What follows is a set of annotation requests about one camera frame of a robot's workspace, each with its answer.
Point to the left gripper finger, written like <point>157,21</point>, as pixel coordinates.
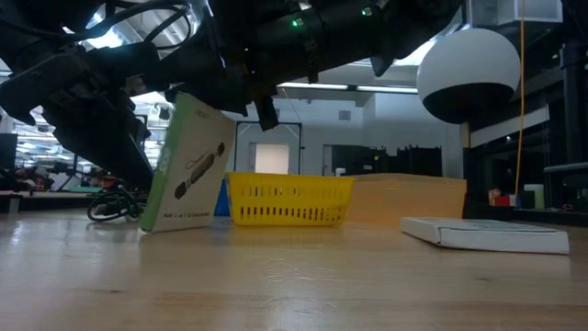
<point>110,147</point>

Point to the orange plastic bin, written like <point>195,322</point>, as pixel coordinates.
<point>404,197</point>

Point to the yellow plastic bin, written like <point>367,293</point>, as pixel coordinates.
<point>289,202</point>

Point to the dark side desk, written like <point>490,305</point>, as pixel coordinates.
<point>567,167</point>

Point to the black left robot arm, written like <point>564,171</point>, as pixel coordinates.
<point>32,23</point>

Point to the background robot workstation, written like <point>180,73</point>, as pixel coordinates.
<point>103,181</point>

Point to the white product box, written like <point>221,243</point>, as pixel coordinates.
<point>482,239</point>

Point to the white green container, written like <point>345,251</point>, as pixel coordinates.
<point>534,197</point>

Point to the red box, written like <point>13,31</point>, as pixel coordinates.
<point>501,201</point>

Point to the white globe lamp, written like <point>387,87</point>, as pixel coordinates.
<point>468,64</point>

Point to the black background gantry frame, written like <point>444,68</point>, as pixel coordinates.
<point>289,122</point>

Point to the blue plastic bin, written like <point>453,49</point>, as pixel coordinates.
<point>222,202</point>

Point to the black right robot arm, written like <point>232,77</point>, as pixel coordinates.
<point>344,32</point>

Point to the black vertical column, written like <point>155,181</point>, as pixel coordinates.
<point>576,101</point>

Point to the black background monitor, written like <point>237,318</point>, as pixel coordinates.
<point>7,151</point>

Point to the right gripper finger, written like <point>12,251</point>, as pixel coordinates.
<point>220,92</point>

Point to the white ceiling unit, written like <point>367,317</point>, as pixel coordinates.
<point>537,11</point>

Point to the white box with green side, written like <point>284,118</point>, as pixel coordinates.
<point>197,174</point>

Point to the person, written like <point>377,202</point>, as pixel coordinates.
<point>27,177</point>

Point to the long ceiling light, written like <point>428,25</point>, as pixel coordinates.
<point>321,86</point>

